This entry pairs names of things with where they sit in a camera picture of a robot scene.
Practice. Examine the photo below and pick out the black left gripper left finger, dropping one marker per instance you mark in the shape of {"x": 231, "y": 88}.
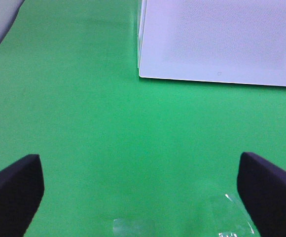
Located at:
{"x": 21, "y": 192}

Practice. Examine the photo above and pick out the clear tape piece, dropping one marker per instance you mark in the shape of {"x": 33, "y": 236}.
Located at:
{"x": 218, "y": 216}

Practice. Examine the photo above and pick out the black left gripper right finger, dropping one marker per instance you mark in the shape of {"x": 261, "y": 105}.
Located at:
{"x": 262, "y": 188}

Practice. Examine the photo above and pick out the white microwave door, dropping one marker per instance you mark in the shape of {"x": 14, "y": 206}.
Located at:
{"x": 231, "y": 41}

